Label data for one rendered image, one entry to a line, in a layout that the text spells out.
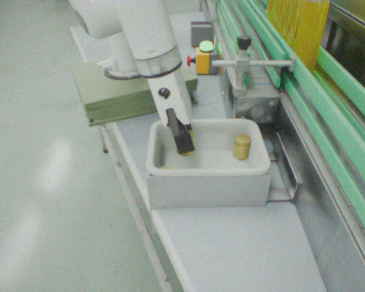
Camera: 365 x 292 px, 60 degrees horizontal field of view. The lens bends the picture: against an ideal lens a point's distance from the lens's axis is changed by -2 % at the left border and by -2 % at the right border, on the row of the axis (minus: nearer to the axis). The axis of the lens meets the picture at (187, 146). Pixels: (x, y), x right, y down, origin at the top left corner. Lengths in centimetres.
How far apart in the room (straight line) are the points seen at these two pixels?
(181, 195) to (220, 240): 11
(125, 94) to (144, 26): 37
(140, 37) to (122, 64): 45
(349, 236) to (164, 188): 31
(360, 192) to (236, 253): 22
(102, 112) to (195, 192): 38
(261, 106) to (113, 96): 37
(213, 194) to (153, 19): 31
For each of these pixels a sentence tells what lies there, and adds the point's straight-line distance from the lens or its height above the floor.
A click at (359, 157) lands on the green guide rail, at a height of 95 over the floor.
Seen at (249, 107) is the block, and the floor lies 86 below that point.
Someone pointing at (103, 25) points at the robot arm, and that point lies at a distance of 56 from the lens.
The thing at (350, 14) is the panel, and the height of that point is 101.
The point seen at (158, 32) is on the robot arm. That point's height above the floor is 106.
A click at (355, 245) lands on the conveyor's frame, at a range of 46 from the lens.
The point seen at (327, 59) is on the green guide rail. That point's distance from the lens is 74.
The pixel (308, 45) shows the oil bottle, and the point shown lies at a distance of 75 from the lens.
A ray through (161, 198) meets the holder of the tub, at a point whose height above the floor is 78.
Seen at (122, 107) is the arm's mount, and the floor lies 79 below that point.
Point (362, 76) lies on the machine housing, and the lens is 88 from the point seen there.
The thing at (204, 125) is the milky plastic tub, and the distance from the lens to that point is 69.
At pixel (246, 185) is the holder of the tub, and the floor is 81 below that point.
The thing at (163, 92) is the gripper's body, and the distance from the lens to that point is 54.
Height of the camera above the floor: 121
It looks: 37 degrees down
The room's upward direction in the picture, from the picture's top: straight up
